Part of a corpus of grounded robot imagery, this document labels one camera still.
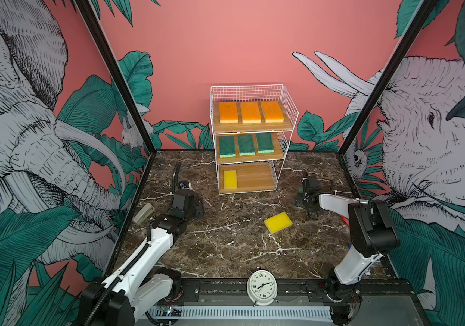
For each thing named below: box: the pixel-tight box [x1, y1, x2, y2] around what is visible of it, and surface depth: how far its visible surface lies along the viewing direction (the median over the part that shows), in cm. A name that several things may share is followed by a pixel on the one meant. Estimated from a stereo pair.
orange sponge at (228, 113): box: [219, 101, 239, 124], surface depth 76 cm
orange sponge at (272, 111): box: [261, 101, 284, 123], surface depth 76 cm
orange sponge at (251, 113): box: [242, 101, 262, 124], surface depth 76 cm
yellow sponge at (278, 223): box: [264, 211, 294, 235], surface depth 93 cm
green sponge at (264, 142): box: [256, 132, 275, 154], surface depth 90 cm
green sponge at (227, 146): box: [218, 135, 236, 158], surface depth 88 cm
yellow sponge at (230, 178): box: [223, 169, 238, 189], surface depth 108 cm
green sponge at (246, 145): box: [237, 134, 256, 156], surface depth 88 cm
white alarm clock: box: [246, 266, 279, 307], surface depth 73 cm
